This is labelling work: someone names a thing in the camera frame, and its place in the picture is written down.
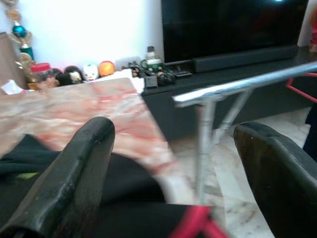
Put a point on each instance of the navy shirt with red collar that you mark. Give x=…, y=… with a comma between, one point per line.
x=312, y=129

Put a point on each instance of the black flat screen television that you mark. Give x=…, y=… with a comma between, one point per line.
x=230, y=29

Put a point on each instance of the white round plush toy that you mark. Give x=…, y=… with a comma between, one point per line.
x=90, y=72

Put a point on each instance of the orange round plush toy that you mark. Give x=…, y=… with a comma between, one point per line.
x=107, y=68

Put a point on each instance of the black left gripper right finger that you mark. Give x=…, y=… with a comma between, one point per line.
x=280, y=188

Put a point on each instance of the gold trophy with blue ball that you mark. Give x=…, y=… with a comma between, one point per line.
x=19, y=31

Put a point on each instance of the light wooden sideboard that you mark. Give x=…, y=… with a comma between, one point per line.
x=7, y=62

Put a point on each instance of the small black desk gadget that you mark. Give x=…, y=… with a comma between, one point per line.
x=167, y=78

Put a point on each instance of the black shirt with red collar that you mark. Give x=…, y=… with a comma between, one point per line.
x=138, y=220

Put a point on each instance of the black mouse plush toy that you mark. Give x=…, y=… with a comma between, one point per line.
x=69, y=74

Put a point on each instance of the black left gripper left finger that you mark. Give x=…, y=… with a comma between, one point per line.
x=69, y=178

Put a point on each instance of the marble pattern folding table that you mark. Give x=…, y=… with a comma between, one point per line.
x=74, y=104

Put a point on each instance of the silver metal clothes rack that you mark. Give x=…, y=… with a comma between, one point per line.
x=223, y=89

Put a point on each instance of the black soundbar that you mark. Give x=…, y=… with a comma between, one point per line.
x=245, y=59

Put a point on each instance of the red lidded jar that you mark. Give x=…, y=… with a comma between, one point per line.
x=40, y=69

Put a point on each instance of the black television cabinet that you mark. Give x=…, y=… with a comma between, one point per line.
x=267, y=104

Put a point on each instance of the pink tissue pack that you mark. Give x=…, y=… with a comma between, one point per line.
x=11, y=88

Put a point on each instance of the green and white bottle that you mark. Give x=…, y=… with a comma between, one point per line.
x=152, y=63

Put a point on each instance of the plain black garment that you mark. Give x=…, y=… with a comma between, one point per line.
x=133, y=178

